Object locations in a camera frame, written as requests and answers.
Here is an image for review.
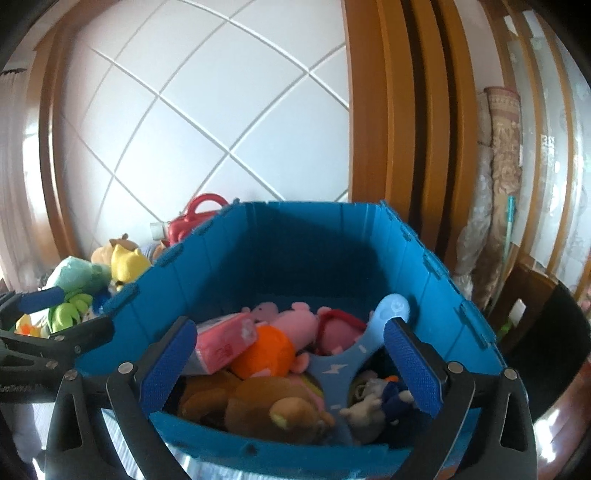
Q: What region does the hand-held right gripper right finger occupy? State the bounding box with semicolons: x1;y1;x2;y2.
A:
383;318;539;480

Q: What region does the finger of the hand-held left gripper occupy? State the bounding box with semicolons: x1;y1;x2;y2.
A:
0;316;115;370
0;285;65;320

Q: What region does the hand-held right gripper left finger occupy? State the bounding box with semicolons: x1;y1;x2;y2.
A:
44;316;199;480

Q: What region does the blue plastic container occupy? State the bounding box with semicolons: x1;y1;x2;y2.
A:
74;199;529;480

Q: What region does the bright green plush toy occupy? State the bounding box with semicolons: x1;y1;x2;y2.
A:
48;292;93;333

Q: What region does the small yellow toy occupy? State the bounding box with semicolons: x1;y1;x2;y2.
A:
15;314;49;337

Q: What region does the dark blue plush toy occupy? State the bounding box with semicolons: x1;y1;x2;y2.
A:
382;376;419;425

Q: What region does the grey plush toy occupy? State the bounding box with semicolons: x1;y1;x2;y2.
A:
339;378;389;437

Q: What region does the pink packet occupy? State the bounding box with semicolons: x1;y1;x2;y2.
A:
195;311;259;374

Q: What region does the brown bear plush toy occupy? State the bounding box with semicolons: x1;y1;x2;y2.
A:
91;234;139;267

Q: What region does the light blue plush toy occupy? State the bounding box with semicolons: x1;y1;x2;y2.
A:
307;293;411;414

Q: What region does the pig plush in red dress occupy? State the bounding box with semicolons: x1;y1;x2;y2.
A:
277;301;370;358

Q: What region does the yellow plush toy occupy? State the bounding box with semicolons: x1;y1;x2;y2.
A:
111;244;152;287

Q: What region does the pig plush in orange dress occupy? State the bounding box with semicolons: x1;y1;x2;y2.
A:
230;301;309;380

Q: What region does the white curtain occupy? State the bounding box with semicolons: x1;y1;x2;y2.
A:
0;69;47;292

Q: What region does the wooden cabinet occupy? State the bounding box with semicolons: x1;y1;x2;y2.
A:
489;258;573;354

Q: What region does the dark chair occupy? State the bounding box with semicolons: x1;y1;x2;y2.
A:
526;279;591;425

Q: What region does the plastic wrapped roll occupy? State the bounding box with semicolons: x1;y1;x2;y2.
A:
455;92;495;278

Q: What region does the teal stick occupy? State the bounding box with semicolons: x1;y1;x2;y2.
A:
489;196;517;319

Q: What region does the rolled patterned carpet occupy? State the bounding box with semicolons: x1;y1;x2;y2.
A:
473;85;523;310

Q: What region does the frosted glass sliding door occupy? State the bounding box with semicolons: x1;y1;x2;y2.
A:
505;0;591;296

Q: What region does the wooden door frame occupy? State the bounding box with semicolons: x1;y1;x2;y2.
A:
28;23;95;259
342;0;509;278

